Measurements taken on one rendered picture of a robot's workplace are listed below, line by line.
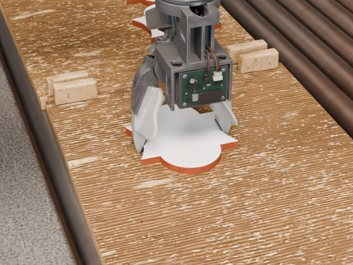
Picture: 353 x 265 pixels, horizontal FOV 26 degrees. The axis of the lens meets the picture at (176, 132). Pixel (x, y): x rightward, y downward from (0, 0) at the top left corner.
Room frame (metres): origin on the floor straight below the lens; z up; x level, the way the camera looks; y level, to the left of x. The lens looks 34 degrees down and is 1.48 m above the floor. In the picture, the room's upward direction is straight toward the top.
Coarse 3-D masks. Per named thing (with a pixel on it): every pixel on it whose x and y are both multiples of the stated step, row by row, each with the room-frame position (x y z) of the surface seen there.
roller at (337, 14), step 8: (312, 0) 1.27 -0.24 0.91; (320, 0) 1.26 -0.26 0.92; (328, 0) 1.25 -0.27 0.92; (320, 8) 1.24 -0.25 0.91; (328, 8) 1.23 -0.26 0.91; (336, 8) 1.22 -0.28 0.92; (344, 8) 1.22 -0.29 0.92; (328, 16) 1.21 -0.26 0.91; (336, 16) 1.20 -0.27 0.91; (344, 16) 1.19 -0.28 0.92; (352, 16) 1.18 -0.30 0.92; (336, 24) 1.18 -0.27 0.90; (344, 24) 1.17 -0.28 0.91; (352, 24) 1.16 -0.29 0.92; (344, 32) 1.16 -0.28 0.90; (352, 32) 1.14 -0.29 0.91
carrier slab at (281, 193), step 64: (64, 128) 0.82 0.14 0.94; (256, 128) 0.82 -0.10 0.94; (320, 128) 0.82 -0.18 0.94; (128, 192) 0.68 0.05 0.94; (192, 192) 0.68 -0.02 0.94; (256, 192) 0.68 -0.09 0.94; (320, 192) 0.68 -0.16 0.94; (128, 256) 0.58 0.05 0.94; (192, 256) 0.58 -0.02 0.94; (256, 256) 0.58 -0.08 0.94; (320, 256) 0.58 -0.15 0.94
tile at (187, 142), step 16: (160, 112) 0.84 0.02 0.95; (176, 112) 0.84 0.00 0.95; (192, 112) 0.84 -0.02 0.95; (128, 128) 0.80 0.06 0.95; (160, 128) 0.80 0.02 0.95; (176, 128) 0.80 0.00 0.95; (192, 128) 0.80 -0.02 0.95; (208, 128) 0.80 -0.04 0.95; (160, 144) 0.76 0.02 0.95; (176, 144) 0.76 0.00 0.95; (192, 144) 0.76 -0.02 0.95; (208, 144) 0.76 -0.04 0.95; (224, 144) 0.77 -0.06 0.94; (144, 160) 0.74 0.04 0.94; (160, 160) 0.74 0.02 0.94; (176, 160) 0.73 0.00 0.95; (192, 160) 0.73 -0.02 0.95; (208, 160) 0.73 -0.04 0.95
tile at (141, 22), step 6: (150, 6) 1.16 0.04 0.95; (144, 12) 1.14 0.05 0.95; (138, 18) 1.12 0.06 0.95; (144, 18) 1.12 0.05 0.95; (132, 24) 1.11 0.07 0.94; (138, 24) 1.11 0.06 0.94; (144, 24) 1.10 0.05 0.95; (216, 24) 1.10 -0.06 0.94; (150, 30) 1.08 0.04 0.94; (156, 30) 1.07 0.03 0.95; (156, 36) 1.06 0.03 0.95
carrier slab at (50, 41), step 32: (0, 0) 1.21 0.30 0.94; (32, 0) 1.21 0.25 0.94; (64, 0) 1.21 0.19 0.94; (96, 0) 1.21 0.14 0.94; (32, 32) 1.09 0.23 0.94; (64, 32) 1.09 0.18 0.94; (96, 32) 1.09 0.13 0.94; (128, 32) 1.09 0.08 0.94; (224, 32) 1.09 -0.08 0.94; (32, 64) 0.99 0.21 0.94; (64, 64) 0.99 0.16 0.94; (96, 64) 0.99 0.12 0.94; (128, 64) 0.99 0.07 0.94
